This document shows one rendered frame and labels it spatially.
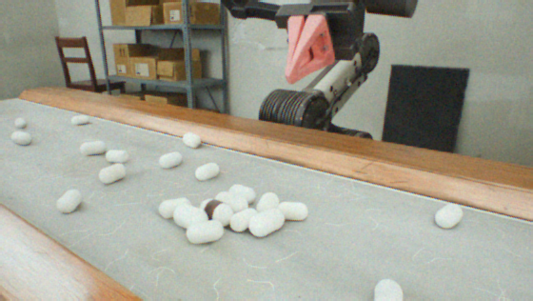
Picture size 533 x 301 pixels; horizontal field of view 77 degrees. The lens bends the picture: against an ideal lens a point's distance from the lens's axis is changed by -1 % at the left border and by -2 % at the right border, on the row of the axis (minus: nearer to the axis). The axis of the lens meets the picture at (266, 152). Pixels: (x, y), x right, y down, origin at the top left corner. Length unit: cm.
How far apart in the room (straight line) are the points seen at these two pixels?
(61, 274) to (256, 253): 14
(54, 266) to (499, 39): 225
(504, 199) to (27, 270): 44
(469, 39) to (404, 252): 206
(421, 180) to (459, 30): 193
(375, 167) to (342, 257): 18
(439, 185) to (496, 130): 194
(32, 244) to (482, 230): 39
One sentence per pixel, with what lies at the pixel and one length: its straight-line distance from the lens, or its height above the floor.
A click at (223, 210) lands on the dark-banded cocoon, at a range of 33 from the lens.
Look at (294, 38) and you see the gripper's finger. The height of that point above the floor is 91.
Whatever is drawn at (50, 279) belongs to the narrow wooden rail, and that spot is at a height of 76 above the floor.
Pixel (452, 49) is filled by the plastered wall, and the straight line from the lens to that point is 233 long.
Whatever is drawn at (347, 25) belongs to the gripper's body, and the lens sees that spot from 45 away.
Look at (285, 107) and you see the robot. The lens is 76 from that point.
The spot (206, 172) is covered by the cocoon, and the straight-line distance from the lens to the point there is 43.
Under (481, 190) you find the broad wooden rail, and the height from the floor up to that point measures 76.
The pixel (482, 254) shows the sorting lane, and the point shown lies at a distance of 35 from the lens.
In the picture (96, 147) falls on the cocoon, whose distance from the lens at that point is 58.
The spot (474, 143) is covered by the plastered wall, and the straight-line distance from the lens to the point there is 240.
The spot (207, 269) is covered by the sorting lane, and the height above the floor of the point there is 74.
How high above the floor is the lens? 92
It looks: 19 degrees down
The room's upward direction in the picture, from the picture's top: straight up
